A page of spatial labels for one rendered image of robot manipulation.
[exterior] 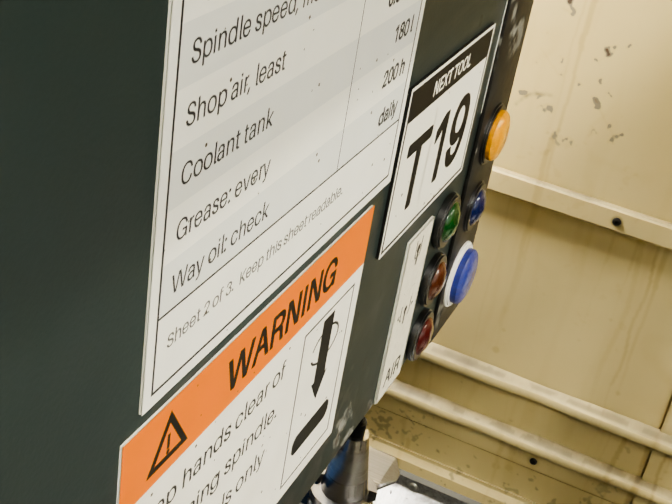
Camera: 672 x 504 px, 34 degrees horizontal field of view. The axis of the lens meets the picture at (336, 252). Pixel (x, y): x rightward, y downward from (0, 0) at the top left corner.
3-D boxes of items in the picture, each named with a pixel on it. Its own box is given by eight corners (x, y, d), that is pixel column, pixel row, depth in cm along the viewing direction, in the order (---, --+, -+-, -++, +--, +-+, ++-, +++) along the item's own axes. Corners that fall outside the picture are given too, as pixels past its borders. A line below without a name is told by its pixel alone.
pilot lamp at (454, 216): (457, 234, 51) (467, 193, 50) (441, 253, 49) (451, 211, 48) (445, 230, 51) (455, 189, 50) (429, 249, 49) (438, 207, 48)
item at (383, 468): (406, 466, 108) (408, 460, 107) (386, 497, 103) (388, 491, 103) (343, 439, 110) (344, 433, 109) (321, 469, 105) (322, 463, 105)
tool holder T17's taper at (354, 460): (329, 465, 103) (340, 410, 100) (373, 480, 103) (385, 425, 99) (313, 494, 100) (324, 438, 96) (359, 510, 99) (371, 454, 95)
